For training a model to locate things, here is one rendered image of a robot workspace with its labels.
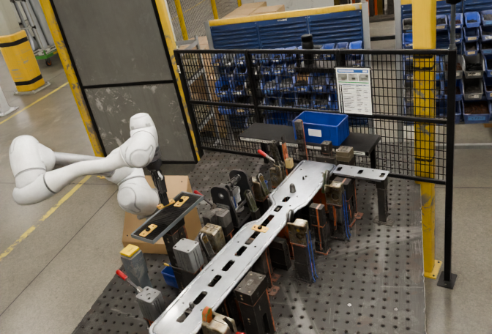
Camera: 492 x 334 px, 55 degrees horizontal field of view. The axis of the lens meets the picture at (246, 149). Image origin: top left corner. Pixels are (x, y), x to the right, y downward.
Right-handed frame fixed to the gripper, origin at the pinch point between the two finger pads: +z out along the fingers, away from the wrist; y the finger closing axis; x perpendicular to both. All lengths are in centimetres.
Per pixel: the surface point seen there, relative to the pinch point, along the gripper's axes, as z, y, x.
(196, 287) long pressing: 25.5, 35.4, -7.7
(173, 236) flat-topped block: 18.4, 5.7, -2.4
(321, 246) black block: 50, 28, 64
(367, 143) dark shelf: 22, 6, 124
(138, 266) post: 17.4, 15.1, -23.5
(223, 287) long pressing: 26, 44, 1
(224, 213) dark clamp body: 17.7, 8.6, 24.0
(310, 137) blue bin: 19, -22, 104
